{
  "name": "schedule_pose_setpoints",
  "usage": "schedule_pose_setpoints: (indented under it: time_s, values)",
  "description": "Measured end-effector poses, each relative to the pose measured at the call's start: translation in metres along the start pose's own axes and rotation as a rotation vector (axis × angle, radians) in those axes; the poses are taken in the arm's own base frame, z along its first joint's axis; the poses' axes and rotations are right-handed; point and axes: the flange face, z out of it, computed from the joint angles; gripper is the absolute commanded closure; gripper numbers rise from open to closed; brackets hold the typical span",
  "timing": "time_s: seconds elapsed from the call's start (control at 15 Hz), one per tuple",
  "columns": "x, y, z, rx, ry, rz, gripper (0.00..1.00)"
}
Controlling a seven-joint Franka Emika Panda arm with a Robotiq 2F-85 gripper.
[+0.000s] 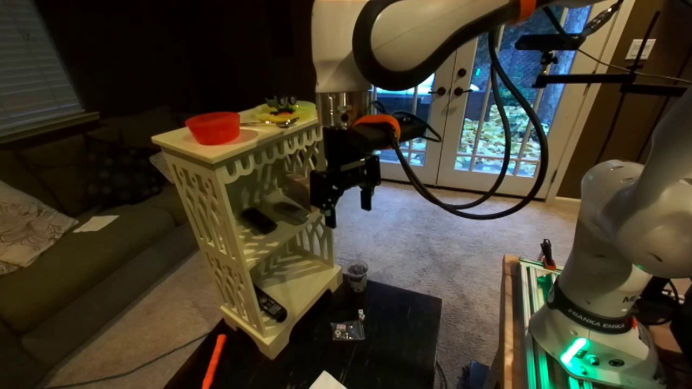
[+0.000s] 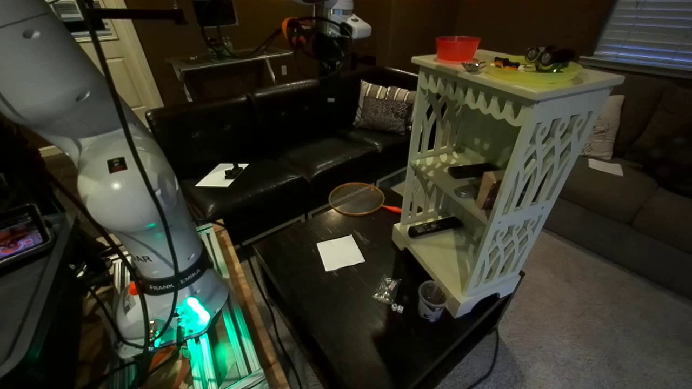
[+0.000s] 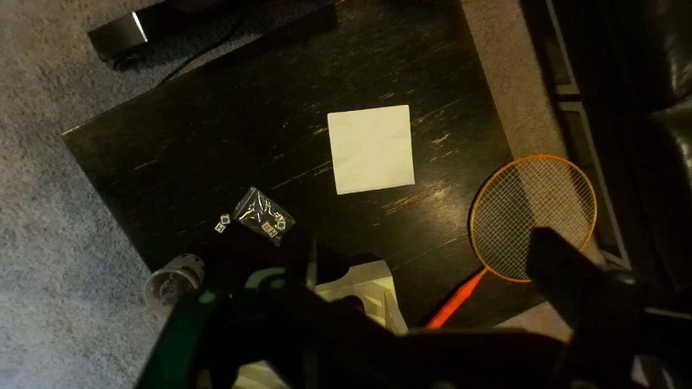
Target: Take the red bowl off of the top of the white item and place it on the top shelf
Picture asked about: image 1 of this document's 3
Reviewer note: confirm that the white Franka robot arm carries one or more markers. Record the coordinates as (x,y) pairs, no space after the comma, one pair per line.
(432,28)

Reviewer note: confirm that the white light switch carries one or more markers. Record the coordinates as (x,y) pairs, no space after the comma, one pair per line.
(641,48)

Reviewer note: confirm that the tiny white part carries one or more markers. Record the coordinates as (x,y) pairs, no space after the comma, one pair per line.
(361,314)

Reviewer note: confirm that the short black remote control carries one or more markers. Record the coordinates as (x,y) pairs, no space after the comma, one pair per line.
(258,222)

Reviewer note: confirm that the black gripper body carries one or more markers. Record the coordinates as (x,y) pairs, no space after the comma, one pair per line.
(346,158)

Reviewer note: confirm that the white french doors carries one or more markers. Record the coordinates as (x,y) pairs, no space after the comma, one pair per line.
(477,130)

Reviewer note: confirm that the yellow-green tray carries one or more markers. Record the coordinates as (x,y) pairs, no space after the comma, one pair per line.
(305,110)

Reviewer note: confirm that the clear plastic cup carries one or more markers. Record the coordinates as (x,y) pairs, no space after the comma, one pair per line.
(358,277)

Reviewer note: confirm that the white ornate shelf unit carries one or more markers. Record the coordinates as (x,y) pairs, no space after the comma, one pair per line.
(188,147)

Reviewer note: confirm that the small clear parts bag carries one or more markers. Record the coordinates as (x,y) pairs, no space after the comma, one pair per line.
(346,332)

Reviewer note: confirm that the dark patterned pillow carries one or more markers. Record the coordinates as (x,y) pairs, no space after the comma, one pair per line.
(121,175)

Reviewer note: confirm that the window blinds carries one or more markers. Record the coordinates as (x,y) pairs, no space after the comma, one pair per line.
(36,65)

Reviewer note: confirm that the dark toy car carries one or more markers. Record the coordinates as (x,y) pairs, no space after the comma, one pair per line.
(281,105)

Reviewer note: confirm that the small white paper note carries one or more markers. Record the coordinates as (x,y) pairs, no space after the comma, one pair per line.
(96,224)

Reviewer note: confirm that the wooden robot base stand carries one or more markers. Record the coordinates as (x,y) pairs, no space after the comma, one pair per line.
(513,324)

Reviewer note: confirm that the black camera stand rods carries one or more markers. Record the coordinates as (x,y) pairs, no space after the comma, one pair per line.
(597,78)

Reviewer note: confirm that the black coffee table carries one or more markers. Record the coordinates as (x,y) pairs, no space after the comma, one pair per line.
(390,347)

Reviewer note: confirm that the wrist camera with orange mount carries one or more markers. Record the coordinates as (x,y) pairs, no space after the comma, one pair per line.
(382,123)

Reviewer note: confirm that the red plastic bowl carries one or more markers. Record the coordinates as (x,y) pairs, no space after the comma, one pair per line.
(214,130)

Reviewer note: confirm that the long black remote control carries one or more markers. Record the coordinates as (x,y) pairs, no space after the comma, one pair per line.
(271,306)

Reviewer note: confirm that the white paper sheet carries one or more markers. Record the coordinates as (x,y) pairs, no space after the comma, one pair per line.
(327,381)

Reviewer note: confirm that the grey couch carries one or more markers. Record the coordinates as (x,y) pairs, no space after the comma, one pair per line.
(79,266)

